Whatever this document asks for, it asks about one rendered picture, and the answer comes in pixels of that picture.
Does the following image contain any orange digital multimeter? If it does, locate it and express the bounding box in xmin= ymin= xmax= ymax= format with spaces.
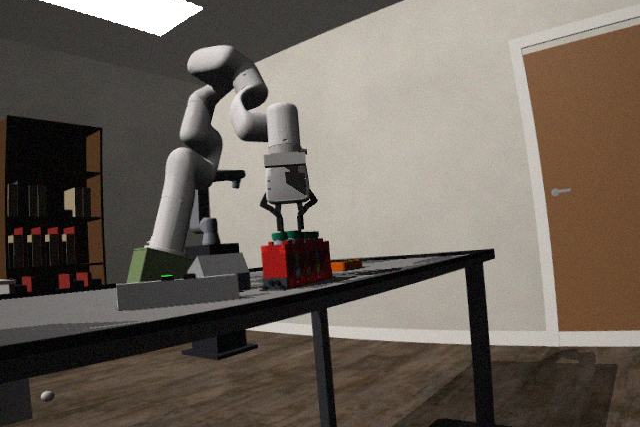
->
xmin=331 ymin=259 xmax=362 ymax=272

